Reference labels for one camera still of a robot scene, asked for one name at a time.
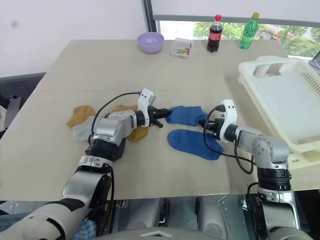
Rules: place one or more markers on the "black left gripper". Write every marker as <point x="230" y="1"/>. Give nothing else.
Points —
<point x="153" y="114"/>

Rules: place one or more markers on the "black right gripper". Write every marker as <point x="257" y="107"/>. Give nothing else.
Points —
<point x="217" y="127"/>

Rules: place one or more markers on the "blue sock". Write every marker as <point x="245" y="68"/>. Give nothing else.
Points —
<point x="186" y="116"/>
<point x="192" y="143"/>

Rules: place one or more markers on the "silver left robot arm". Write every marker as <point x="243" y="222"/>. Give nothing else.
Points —
<point x="110" y="127"/>

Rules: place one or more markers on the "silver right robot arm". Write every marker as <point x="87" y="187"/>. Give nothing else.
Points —
<point x="267" y="147"/>

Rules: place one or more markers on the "mustard yellow sock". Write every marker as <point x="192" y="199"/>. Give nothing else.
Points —
<point x="80" y="115"/>
<point x="138" y="133"/>

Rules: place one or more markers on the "white plastic basket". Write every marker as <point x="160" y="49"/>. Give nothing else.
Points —
<point x="277" y="100"/>

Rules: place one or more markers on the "light grey sock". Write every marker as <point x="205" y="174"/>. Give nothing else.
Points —
<point x="82" y="131"/>

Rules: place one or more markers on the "assorted coloured clips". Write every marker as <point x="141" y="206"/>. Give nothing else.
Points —
<point x="183" y="50"/>

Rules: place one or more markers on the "clear plastic box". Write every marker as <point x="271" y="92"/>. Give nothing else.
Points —
<point x="182" y="48"/>

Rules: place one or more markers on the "purple plastic bowl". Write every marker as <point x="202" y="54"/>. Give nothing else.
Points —
<point x="150" y="42"/>

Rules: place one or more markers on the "cola bottle red cap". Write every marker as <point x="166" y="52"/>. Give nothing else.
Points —
<point x="214" y="35"/>

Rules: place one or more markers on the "grey rounded robot body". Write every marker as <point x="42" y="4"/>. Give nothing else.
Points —
<point x="180" y="217"/>

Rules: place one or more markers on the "green bottle yellow cap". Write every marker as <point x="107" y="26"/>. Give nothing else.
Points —
<point x="248" y="32"/>

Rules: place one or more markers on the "white roller blind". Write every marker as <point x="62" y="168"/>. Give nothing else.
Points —
<point x="225" y="7"/>

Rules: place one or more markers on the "blue checked cloth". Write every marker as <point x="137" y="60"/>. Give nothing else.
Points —
<point x="86" y="231"/>

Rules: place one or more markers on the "dark grey low cabinet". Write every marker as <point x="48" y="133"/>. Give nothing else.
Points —
<point x="17" y="83"/>

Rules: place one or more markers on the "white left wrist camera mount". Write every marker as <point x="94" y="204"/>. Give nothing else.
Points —
<point x="145" y="98"/>

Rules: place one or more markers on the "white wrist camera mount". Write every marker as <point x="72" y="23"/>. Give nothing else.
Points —
<point x="145" y="98"/>
<point x="230" y="112"/>

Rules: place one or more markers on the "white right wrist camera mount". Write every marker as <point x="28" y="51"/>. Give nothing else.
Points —
<point x="230" y="112"/>

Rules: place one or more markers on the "dark window frame post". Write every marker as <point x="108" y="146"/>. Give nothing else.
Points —
<point x="151" y="15"/>

